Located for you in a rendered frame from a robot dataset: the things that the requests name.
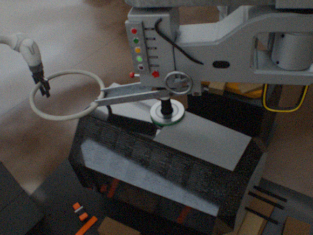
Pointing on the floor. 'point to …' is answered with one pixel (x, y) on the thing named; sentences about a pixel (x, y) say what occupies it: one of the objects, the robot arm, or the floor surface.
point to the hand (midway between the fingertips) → (44, 92)
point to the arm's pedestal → (16, 206)
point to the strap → (86, 226)
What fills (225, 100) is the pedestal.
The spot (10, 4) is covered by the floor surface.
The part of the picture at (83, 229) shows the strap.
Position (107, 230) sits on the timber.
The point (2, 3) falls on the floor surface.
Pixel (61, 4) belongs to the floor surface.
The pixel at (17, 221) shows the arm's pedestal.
